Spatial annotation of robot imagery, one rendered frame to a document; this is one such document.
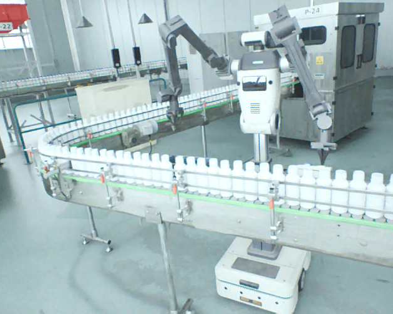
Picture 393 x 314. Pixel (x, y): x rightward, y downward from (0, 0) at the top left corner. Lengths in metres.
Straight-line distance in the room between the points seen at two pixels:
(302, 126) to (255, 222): 3.88
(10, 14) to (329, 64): 6.10
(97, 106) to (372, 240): 4.66
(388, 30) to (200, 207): 12.09
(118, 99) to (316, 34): 3.15
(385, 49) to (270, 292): 11.70
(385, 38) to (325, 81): 8.40
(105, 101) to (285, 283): 4.17
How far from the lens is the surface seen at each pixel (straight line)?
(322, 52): 4.95
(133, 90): 5.77
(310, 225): 1.40
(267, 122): 1.95
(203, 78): 7.45
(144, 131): 2.98
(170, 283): 2.03
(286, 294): 2.18
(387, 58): 13.28
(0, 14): 7.95
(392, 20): 13.24
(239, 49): 8.38
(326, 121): 1.44
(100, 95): 5.47
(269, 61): 1.97
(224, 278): 2.29
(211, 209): 1.53
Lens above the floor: 1.66
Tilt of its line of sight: 19 degrees down
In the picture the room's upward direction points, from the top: 6 degrees counter-clockwise
